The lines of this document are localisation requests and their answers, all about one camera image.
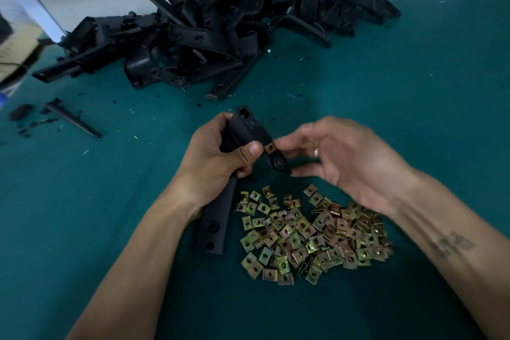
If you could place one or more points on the person's left hand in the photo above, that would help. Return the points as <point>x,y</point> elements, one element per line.
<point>207,168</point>

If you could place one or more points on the person's right hand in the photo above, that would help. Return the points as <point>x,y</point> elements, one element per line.
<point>358,160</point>

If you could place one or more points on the black plastic bracket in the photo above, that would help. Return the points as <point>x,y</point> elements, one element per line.
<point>247,122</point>

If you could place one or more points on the pile of brass clip nuts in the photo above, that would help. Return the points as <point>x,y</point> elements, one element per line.
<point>311,236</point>

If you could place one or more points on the pile of black plastic brackets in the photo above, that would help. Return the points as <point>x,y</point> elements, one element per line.
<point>223,25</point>

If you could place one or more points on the person's left forearm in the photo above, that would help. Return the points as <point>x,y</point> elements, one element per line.
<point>127,280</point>

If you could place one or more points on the person's right forearm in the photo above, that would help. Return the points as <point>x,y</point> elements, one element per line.
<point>454,248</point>

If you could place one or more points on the green table cloth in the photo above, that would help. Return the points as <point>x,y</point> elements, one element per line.
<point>80,208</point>

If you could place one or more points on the thin black plastic strip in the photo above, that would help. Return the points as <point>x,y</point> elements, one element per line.
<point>72,118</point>

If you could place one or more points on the small black plastic scrap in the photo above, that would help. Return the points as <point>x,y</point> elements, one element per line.
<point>21,112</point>

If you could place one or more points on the brown cardboard piece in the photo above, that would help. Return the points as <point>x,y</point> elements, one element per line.
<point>17,49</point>

